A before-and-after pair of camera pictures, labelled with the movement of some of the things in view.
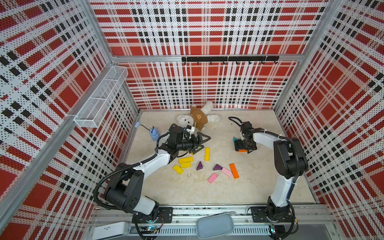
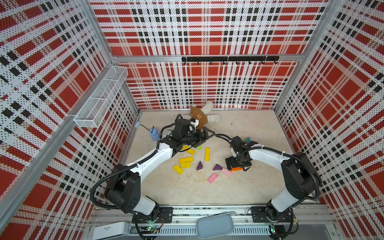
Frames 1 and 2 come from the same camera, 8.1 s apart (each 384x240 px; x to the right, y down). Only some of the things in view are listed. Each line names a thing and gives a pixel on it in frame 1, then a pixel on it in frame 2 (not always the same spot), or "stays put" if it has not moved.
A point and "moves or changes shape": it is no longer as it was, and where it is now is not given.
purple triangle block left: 199,166 stays put
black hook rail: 226,60 stays put
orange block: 234,171 moves or changes shape
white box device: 110,230 stays put
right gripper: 238,146 → 230,159
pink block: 226,171 stays put
